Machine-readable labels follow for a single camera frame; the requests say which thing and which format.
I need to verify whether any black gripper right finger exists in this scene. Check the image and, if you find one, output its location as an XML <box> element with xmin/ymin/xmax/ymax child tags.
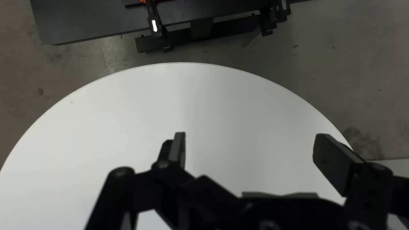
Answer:
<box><xmin>312</xmin><ymin>133</ymin><xmax>409</xmax><ymax>230</ymax></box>

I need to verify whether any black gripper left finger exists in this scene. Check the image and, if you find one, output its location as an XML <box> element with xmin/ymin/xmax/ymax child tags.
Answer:
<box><xmin>83</xmin><ymin>132</ymin><xmax>240</xmax><ymax>230</ymax></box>

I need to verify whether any black metal bar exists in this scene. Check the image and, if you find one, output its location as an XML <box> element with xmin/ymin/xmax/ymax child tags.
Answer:
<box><xmin>134</xmin><ymin>12</ymin><xmax>263</xmax><ymax>55</ymax></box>

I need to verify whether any black clamp with white label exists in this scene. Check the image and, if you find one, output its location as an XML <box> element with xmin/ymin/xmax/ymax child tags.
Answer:
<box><xmin>143</xmin><ymin>0</ymin><xmax>176</xmax><ymax>54</ymax></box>

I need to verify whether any dark grey floor plate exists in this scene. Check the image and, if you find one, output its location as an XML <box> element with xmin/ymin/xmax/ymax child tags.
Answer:
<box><xmin>29</xmin><ymin>0</ymin><xmax>308</xmax><ymax>46</ymax></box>

